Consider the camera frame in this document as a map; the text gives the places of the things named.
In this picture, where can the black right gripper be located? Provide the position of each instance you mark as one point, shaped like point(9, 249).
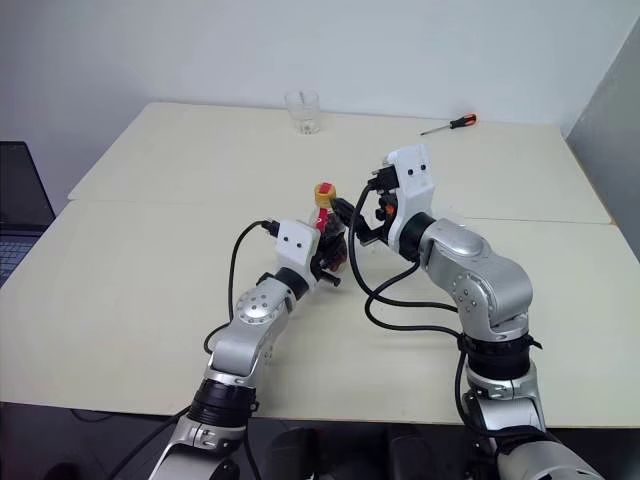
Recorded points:
point(387, 200)

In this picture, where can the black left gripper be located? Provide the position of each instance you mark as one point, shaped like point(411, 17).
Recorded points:
point(317, 263)

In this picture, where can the dark drink plastic bottle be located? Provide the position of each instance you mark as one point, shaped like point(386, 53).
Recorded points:
point(332, 245)

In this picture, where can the yellow bottle cap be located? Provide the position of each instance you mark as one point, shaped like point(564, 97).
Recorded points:
point(324, 195)

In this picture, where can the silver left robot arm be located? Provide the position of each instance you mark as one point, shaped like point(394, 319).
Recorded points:
point(250, 310)

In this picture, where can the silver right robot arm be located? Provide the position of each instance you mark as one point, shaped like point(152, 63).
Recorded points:
point(480, 280)

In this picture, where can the clear glass tumbler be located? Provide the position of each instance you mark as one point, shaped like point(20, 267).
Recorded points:
point(302, 110)

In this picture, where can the grey partition panel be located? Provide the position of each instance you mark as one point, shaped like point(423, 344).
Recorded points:
point(610, 125)

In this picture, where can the dark laptop computer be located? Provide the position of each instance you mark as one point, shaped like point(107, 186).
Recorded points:
point(20, 200)

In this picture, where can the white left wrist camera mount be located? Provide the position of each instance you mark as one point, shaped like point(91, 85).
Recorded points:
point(296, 242)

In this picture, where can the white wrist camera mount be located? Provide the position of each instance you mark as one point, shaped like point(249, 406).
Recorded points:
point(412, 187)
point(296, 242)

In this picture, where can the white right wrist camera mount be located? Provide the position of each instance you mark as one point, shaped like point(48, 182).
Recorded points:
point(412, 187)

